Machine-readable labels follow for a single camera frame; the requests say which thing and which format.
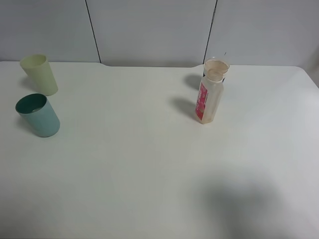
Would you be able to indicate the clear plastic drink bottle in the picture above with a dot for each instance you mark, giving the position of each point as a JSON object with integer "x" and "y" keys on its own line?
{"x": 209, "y": 95}

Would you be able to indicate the pale green plastic cup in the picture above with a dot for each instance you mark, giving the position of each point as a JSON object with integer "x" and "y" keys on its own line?
{"x": 38, "y": 69}

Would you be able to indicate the blue white paper cup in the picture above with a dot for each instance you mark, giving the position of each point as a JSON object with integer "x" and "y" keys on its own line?
{"x": 216, "y": 64}

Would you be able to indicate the teal plastic cup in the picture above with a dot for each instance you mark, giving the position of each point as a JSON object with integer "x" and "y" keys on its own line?
{"x": 37, "y": 111}

